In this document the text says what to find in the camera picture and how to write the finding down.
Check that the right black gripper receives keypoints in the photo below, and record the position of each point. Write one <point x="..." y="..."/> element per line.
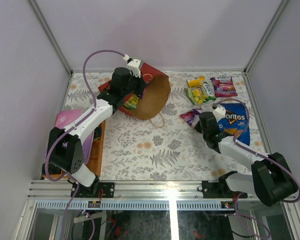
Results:
<point x="197" y="127"/>

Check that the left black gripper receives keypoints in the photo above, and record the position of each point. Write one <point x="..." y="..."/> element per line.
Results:
<point x="141" y="83"/>

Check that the purple candy bag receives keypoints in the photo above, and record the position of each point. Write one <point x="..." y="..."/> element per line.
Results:
<point x="191" y="117"/>
<point x="223" y="87"/>

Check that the blue silver chips bag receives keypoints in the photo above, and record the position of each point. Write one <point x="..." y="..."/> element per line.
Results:
<point x="235" y="122"/>

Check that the red paper bag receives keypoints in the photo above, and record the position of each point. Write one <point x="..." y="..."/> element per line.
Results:
<point x="150" y="103"/>

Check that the yellow snack bag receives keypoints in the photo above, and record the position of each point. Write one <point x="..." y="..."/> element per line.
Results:
<point x="194" y="82"/>

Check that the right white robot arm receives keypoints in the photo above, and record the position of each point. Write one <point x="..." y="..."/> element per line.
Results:
<point x="270" y="180"/>

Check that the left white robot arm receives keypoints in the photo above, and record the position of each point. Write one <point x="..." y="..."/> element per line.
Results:
<point x="65" y="145"/>

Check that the yellow green candy bag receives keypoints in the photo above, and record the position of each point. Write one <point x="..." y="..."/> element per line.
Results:
<point x="132" y="102"/>

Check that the purple pink cloth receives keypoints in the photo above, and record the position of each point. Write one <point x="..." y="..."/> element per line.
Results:
<point x="66" y="117"/>

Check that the wooden tray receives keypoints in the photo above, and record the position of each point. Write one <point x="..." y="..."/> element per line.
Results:
<point x="95" y="158"/>

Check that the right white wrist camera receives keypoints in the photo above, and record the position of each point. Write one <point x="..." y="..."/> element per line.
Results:
<point x="219" y="113"/>

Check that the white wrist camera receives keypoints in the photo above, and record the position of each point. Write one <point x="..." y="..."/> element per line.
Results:
<point x="134" y="65"/>
<point x="219" y="113"/>

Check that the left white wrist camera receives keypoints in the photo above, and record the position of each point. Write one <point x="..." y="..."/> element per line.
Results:
<point x="134" y="65"/>

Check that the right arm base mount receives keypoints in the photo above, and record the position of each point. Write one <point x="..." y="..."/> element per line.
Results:
<point x="217" y="190"/>

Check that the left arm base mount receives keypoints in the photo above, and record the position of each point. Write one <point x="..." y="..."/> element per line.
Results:
<point x="99" y="190"/>

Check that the aluminium front rail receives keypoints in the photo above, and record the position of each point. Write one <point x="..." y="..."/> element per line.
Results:
<point x="123" y="190"/>

